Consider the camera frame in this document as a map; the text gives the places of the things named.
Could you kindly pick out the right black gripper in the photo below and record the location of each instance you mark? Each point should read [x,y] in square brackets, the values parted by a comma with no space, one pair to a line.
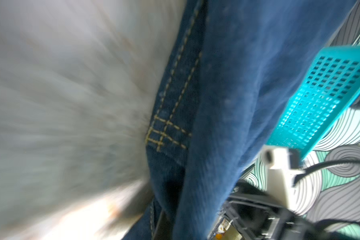
[257,216]

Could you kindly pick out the dark blue denim skirt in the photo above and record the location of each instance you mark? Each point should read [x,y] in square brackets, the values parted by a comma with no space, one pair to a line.
[231,73]

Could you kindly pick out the teal plastic basket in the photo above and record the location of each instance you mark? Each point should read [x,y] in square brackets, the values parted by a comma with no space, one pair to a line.
[331,85]

